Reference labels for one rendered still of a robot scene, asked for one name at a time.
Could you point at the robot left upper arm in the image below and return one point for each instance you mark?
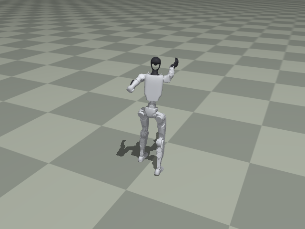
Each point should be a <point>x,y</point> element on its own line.
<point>138,80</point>

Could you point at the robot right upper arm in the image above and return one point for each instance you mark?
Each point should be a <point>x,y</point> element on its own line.
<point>167,78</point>

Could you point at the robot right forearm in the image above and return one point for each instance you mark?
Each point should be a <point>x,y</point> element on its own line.
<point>171,70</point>

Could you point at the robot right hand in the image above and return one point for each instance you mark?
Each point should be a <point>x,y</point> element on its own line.
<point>175,63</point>

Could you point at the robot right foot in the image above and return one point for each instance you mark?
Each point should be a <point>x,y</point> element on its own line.
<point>158,171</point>

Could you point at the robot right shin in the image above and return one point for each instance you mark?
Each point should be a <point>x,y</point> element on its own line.
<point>160,153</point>

